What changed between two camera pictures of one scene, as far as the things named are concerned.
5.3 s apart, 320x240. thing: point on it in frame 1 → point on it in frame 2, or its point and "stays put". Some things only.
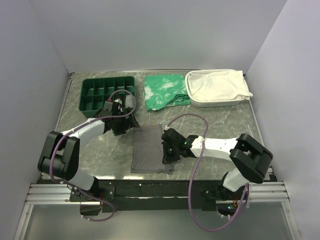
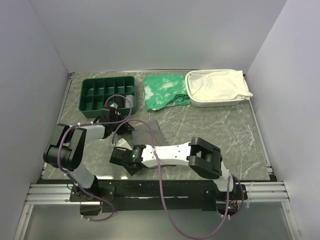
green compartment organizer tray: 94,92 stays put
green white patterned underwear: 164,90 stays put
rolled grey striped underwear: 129,101 stays put
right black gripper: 167,158 → 131,172
